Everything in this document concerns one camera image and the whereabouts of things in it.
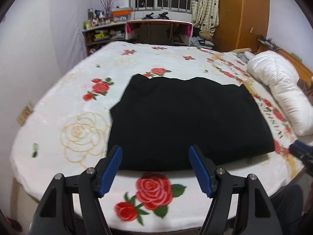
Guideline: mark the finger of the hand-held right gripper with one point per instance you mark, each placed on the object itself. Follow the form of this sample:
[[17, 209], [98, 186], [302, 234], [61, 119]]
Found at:
[[300, 150]]

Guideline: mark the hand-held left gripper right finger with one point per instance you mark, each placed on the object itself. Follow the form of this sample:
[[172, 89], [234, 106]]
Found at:
[[199, 171]]

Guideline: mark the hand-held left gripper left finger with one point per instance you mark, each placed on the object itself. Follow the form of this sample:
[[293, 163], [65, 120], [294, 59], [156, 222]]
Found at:
[[111, 171]]

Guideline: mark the black garment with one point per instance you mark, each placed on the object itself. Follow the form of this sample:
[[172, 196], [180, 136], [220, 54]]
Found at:
[[183, 117]]

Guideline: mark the pile of clothes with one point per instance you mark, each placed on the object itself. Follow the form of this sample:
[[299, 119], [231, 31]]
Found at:
[[203, 38]]

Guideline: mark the person's leg in dark trousers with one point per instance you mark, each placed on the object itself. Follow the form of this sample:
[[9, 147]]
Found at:
[[288, 208]]

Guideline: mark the white duvet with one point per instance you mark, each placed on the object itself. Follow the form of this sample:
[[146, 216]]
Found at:
[[281, 83]]

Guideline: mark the floral bed blanket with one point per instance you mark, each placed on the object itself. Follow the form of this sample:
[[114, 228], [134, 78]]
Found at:
[[73, 98]]

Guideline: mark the wooden headboard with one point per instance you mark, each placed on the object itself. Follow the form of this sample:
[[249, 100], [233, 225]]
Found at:
[[298, 63]]

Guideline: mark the cardboard piece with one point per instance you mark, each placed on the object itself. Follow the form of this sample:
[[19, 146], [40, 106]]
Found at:
[[24, 113]]

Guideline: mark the grey cloth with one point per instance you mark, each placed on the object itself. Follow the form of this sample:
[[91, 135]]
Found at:
[[243, 57]]

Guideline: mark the dark items on headboard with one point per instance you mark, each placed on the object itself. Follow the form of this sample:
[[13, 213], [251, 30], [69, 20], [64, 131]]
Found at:
[[266, 41]]

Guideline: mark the cluttered wooden shelf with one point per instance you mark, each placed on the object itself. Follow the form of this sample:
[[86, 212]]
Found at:
[[102, 35]]

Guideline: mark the wooden desk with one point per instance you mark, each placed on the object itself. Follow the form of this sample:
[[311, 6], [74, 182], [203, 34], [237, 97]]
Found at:
[[156, 29]]

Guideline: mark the wooden wardrobe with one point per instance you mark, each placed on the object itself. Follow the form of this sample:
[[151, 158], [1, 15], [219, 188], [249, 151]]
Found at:
[[239, 12]]

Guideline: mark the group of bottles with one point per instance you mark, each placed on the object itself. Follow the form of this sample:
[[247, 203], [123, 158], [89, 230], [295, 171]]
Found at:
[[97, 18]]

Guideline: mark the black clamp tool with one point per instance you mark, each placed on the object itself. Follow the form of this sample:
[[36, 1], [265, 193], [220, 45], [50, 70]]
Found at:
[[148, 16], [163, 15]]

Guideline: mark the orange box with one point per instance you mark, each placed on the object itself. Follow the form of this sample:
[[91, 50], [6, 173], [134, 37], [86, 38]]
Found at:
[[121, 12]]

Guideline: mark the patterned curtain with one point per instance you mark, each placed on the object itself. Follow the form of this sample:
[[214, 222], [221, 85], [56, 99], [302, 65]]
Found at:
[[205, 2]]

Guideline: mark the vase with pink branches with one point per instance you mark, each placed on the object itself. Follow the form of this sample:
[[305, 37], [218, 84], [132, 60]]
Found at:
[[107, 1]]

